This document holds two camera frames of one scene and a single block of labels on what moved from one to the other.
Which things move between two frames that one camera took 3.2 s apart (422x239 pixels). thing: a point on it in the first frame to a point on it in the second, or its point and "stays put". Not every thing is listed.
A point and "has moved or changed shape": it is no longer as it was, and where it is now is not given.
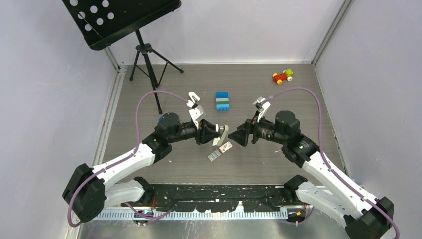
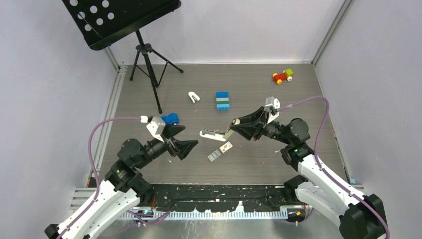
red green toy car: [286, 74] stays put
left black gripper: [203, 135] to [182, 148]
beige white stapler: [218, 141] has moved or changed shape
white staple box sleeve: [226, 147] stays put
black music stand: [103, 23] stays put
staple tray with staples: [214, 155] stays put
